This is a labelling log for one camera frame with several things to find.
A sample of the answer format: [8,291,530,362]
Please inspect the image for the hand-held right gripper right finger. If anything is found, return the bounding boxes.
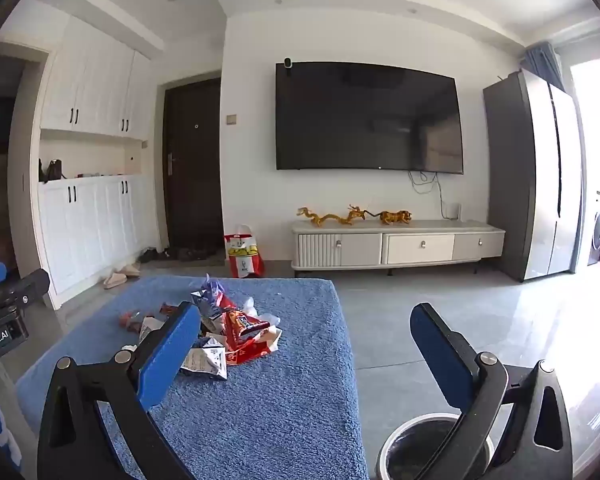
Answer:
[410,302,574,480]

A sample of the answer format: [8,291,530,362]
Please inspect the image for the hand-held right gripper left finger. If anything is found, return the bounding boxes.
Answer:
[36,301,202,480]

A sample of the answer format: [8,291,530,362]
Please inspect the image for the pile of snack wrappers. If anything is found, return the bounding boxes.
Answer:
[120,274,283,381]

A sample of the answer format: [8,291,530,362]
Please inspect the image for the white round trash bin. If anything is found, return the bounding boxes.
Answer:
[377,412,496,480]

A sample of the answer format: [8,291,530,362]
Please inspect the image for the purple snack wrapper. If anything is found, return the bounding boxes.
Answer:
[190,275,227,313]

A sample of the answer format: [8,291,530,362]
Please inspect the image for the dark shoes by door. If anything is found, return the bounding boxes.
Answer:
[137,247,211,263]

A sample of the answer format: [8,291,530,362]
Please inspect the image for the white television cabinet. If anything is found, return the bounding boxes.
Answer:
[291,219,506,277]

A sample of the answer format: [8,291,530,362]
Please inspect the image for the dark handbag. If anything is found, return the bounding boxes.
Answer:
[38,159,66,183]

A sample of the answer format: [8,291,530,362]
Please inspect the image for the blue fluffy table towel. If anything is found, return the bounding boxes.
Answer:
[15,275,370,480]

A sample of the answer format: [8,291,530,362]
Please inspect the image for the red white shopping bag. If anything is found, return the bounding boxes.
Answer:
[223,224,266,279]

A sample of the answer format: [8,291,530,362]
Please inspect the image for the golden tiger figurine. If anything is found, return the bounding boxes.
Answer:
[378,209,413,226]

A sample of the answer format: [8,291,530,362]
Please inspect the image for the golden dragon figurine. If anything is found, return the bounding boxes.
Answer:
[297,205,366,227]

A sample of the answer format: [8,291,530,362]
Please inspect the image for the dark brown entrance door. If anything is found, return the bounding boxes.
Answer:
[162,77,226,261]

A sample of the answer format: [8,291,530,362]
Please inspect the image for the grey double-door refrigerator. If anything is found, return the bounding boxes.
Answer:
[482,69,586,282]

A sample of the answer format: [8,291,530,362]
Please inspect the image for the white washing machine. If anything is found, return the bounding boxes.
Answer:
[587,192,600,267]

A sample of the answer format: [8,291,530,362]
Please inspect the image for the blue curtain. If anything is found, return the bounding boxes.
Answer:
[520,42,566,93]

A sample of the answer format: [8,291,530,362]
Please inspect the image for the hanging television cables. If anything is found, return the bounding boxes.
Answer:
[407,170,446,218]

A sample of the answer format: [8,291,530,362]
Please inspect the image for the white wall cabinet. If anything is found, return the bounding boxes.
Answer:
[40,15,153,138]

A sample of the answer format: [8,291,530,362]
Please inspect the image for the black wall television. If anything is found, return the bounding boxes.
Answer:
[275,61,465,175]

